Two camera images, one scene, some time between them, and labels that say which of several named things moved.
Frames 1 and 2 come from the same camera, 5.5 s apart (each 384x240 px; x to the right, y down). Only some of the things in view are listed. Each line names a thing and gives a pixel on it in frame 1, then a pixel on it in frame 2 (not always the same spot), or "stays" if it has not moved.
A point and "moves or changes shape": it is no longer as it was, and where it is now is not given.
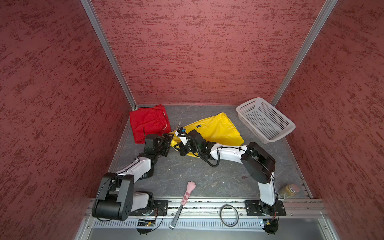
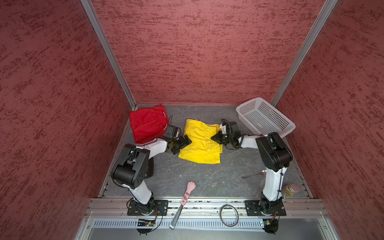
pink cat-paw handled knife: (191, 185) stays
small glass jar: (286, 191) stays
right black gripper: (181, 148) -> (218, 136)
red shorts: (150, 120) stays
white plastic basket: (264, 120) stays
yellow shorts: (218, 129) moves or changes shape
